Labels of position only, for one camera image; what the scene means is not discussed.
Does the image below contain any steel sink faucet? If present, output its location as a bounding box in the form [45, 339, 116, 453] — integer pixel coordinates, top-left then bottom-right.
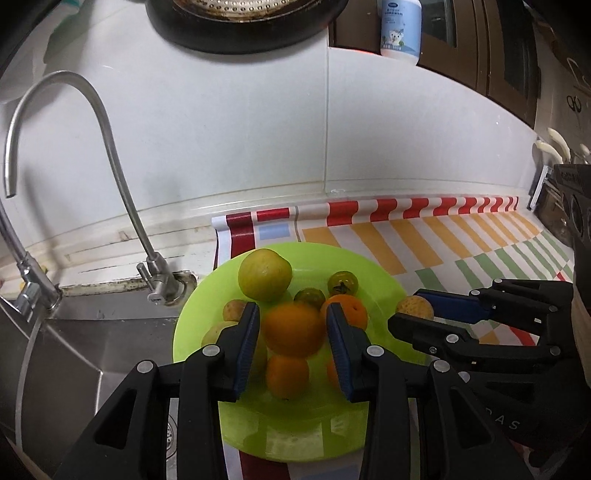
[0, 198, 63, 324]

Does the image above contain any stainless steel sink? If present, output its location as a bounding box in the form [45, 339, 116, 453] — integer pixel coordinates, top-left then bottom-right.
[0, 291, 227, 480]

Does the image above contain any black round pan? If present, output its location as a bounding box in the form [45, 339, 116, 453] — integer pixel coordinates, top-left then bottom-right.
[145, 0, 349, 55]

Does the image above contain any tall gooseneck steel faucet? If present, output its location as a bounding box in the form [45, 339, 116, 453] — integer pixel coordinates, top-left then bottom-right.
[4, 70, 183, 308]

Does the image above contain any large orange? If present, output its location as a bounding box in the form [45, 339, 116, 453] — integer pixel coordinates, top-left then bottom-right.
[260, 302, 327, 357]

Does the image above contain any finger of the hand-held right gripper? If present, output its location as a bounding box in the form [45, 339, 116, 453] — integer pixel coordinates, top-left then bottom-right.
[412, 278, 575, 333]
[388, 314, 564, 370]

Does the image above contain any metal utensil rack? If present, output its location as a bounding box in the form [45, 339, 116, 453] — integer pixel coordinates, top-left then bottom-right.
[529, 164, 561, 217]

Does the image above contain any white plastic bottle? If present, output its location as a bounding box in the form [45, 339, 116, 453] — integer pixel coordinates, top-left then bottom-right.
[379, 0, 422, 59]

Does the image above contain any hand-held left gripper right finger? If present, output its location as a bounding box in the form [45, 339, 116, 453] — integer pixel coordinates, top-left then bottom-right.
[326, 305, 534, 480]

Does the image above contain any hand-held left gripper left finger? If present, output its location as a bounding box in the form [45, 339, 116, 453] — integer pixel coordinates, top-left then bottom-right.
[53, 302, 260, 480]

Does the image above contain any small orange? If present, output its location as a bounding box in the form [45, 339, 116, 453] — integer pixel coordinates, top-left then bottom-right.
[265, 353, 310, 400]

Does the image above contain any medium orange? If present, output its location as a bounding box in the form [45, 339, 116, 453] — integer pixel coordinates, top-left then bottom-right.
[321, 294, 369, 330]

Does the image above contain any dark wooden cabinet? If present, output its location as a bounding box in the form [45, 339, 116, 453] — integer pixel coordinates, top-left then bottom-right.
[330, 0, 591, 153]

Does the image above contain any small green-yellow citrus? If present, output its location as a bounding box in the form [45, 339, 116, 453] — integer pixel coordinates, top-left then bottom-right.
[294, 287, 327, 310]

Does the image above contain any green persimmon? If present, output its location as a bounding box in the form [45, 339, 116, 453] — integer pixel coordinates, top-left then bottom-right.
[328, 271, 359, 297]

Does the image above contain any green plastic plate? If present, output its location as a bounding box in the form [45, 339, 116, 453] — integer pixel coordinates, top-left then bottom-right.
[173, 242, 411, 462]

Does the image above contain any colourful striped tablecloth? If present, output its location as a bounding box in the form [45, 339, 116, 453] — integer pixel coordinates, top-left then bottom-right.
[211, 196, 578, 480]

